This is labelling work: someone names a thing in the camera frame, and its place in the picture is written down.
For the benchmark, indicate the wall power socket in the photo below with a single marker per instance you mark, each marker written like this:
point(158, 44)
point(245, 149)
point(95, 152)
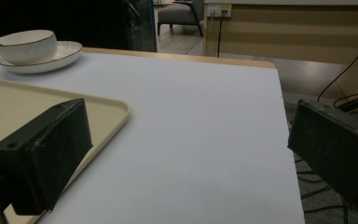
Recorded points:
point(219, 10)

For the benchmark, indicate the white bowl with gold rim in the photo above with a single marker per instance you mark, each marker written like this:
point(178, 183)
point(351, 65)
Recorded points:
point(28, 46)

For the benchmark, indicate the grey armchair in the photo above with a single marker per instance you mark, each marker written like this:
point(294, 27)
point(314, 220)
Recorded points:
point(180, 14)

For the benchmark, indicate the white plate with gold rim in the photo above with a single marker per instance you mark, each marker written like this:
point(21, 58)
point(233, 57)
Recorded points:
point(65, 56)

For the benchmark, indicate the white table mat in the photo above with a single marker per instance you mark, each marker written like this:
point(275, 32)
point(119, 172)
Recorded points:
point(183, 130)

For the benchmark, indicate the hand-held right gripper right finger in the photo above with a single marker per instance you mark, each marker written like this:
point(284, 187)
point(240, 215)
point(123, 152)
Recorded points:
point(335, 149)

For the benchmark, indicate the cream plastic tray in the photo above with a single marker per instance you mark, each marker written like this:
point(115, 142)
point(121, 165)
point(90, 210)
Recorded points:
point(9, 105)

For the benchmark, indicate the glass panel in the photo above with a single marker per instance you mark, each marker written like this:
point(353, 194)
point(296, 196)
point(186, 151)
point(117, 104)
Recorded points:
point(143, 25)

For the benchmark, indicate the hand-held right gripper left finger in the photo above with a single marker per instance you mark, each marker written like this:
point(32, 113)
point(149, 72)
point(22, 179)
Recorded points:
point(43, 158)

